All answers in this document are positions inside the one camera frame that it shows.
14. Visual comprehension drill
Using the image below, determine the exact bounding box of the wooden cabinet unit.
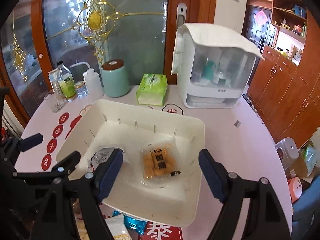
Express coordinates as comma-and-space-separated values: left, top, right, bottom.
248, 0, 319, 148

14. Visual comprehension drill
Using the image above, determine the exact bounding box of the green tissue pack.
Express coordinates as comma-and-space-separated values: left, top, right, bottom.
136, 74, 168, 106

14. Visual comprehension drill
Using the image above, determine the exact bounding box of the mint green canister brown lid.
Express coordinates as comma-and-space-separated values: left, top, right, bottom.
101, 59, 130, 98

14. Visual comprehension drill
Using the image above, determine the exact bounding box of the orange white oats packet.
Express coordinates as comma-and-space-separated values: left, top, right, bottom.
105, 215, 132, 240

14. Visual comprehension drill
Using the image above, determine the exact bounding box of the clear drinking glass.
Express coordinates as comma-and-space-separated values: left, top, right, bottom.
44, 90, 65, 113

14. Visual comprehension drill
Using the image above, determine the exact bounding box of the white plastic storage tray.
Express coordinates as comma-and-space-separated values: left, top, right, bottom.
56, 99, 204, 227

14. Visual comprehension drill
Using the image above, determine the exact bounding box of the green label clear bottle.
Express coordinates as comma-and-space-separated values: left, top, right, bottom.
57, 60, 77, 102

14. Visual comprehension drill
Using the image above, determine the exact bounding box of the white squeeze bottle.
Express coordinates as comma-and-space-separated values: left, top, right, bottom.
70, 61, 104, 102

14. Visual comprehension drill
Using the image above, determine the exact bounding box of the small glass jar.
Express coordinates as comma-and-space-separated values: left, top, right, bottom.
74, 80, 88, 98

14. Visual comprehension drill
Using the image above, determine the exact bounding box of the white countertop cabinet appliance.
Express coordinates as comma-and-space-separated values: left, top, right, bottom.
175, 34, 259, 108

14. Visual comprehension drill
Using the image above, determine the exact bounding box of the white grey snack packet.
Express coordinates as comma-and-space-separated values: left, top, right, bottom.
87, 145, 129, 171

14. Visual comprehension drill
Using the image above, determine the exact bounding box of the blue snack packet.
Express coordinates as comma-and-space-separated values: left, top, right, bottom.
112, 210, 147, 235

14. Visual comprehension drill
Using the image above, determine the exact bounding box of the orange cracker snack tray pack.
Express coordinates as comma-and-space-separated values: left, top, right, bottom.
140, 140, 182, 189

